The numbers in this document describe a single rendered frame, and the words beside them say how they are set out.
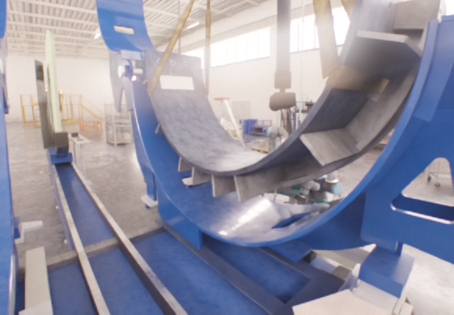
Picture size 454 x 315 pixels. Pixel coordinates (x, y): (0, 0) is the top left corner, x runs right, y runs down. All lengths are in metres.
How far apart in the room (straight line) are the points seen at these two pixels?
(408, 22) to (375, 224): 1.01
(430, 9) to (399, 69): 0.28
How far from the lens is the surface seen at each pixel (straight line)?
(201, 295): 1.85
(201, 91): 2.72
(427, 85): 0.90
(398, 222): 1.42
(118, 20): 4.28
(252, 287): 1.75
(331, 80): 0.99
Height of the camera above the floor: 1.85
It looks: 10 degrees down
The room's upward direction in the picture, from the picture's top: straight up
